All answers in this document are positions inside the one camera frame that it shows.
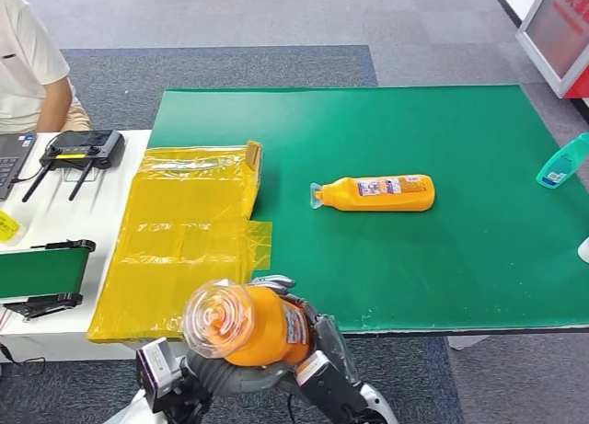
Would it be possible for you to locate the orange detergent bottle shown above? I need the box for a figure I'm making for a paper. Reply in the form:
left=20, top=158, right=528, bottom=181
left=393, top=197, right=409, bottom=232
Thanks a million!
left=309, top=174, right=436, bottom=213
left=182, top=279, right=314, bottom=369

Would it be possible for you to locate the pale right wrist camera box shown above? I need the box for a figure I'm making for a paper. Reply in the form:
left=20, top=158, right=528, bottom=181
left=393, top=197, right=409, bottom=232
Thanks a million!
left=294, top=350, right=334, bottom=387

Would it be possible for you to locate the person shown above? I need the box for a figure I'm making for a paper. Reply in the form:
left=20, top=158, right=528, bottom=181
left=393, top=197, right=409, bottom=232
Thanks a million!
left=0, top=0, right=93, bottom=135

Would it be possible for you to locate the small green belt conveyor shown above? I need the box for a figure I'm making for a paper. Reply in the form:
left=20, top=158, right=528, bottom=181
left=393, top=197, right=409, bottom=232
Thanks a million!
left=0, top=238, right=97, bottom=323

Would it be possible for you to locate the yellow plastic wrapped cardboard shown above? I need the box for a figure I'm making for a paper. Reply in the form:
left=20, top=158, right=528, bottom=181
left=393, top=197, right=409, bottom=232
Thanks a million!
left=86, top=141, right=273, bottom=344

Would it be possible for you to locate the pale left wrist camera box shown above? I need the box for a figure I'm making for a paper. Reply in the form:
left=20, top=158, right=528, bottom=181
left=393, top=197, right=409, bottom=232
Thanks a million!
left=134, top=338, right=185, bottom=415

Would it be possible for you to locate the teal plastic bottle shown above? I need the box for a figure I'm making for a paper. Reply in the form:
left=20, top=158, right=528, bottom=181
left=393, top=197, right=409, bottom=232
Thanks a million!
left=535, top=132, right=589, bottom=190

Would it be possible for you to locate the green table mat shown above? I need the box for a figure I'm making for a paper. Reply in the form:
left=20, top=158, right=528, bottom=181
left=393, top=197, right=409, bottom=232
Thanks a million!
left=148, top=85, right=589, bottom=338

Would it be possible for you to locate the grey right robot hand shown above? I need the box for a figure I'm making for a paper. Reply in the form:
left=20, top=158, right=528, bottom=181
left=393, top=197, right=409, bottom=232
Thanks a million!
left=250, top=274, right=359, bottom=384

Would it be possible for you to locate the grey laptop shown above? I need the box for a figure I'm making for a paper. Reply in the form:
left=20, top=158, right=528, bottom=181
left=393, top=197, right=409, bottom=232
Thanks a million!
left=0, top=132, right=38, bottom=201

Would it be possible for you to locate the black floor cable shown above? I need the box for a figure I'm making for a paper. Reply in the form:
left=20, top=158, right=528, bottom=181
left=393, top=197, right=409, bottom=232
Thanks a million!
left=0, top=341, right=48, bottom=377

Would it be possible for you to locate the white table foot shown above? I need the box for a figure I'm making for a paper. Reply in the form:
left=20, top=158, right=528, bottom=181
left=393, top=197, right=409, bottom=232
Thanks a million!
left=448, top=336, right=489, bottom=351

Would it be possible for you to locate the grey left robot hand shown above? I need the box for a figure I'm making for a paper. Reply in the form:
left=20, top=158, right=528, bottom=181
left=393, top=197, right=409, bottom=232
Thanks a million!
left=183, top=350, right=300, bottom=407

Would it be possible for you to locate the black remote controller with antennas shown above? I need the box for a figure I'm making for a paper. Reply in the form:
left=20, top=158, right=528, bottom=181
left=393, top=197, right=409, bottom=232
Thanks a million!
left=22, top=130, right=125, bottom=203

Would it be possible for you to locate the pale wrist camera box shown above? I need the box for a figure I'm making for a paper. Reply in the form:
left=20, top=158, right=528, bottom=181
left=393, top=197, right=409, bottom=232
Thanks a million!
left=294, top=350, right=334, bottom=387
left=134, top=338, right=185, bottom=415

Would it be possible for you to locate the yellow paper label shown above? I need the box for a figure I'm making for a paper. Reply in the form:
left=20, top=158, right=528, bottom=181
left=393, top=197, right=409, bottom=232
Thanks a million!
left=0, top=209, right=22, bottom=246

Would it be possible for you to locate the red and white sign board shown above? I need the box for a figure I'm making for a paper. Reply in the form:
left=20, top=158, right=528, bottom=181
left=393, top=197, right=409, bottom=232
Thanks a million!
left=515, top=0, right=589, bottom=100

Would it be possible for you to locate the white side table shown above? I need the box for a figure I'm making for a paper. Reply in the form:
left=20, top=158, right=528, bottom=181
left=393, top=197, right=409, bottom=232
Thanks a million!
left=0, top=128, right=153, bottom=364

